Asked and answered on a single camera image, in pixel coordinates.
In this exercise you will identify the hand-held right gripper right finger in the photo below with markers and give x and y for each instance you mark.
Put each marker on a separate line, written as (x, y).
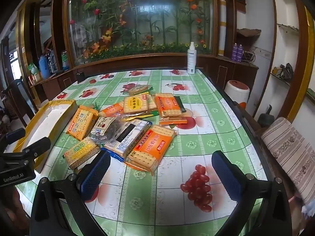
(226, 177)

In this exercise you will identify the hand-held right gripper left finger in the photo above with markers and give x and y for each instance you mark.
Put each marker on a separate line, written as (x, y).
(96, 174)

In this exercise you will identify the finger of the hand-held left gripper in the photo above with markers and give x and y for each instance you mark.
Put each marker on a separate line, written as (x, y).
(37, 147)
(14, 135)

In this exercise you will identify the yellow cardboard box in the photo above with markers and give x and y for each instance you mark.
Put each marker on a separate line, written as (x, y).
(46, 123)

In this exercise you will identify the green label square cracker packet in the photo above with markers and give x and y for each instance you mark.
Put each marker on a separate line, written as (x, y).
(81, 152)

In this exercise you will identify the white blue edged cracker packet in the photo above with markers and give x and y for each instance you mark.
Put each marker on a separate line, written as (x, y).
(129, 137)

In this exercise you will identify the yellow orange cheese cracker packet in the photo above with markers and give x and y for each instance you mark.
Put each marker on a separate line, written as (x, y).
(82, 124)

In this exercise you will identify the large orange cracker packet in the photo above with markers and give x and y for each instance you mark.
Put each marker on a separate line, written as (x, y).
(150, 147)

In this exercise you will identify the yellow green sachet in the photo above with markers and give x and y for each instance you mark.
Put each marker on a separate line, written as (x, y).
(145, 115)

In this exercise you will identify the small orange packet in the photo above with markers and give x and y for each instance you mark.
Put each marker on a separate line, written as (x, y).
(172, 121)

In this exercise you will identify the yellow round label cracker packet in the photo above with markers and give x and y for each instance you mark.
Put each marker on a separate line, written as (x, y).
(136, 104)

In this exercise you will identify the dark green packet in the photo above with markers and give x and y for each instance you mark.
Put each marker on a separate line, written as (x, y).
(181, 106)

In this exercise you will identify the green edged square cracker packet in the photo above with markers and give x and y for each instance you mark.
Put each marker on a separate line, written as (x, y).
(152, 103)

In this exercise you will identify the green round cracker packet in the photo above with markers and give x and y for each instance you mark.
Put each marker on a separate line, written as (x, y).
(136, 90)

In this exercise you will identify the dark wooden chair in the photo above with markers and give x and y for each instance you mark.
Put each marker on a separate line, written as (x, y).
(19, 91)

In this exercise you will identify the wooden side counter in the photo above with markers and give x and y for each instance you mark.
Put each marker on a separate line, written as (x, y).
(51, 83)

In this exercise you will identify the green bag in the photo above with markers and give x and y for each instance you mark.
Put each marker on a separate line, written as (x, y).
(33, 69)

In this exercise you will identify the striped cushion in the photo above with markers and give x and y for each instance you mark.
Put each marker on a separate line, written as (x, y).
(290, 150)

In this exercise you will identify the dark kettle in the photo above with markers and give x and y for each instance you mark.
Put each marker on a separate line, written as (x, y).
(267, 116)

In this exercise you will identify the blue thermos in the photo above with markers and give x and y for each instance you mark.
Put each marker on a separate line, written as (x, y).
(44, 66)

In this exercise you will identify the small black container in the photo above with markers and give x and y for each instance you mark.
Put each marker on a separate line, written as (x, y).
(80, 77)

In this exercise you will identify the white stool with red top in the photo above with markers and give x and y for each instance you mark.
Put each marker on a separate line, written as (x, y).
(237, 91)

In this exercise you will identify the white spray bottle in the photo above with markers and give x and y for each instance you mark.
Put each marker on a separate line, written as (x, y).
(191, 59)

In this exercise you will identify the purple spray cans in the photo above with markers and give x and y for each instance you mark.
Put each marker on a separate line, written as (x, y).
(237, 52)

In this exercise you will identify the brown wooden ornament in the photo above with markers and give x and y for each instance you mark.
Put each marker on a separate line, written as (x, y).
(248, 33)

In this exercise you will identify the white yellow rolled scroll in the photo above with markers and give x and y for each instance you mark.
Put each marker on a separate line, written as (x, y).
(222, 27)

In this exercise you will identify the glass flower display cabinet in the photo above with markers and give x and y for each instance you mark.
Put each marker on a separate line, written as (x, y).
(147, 17)

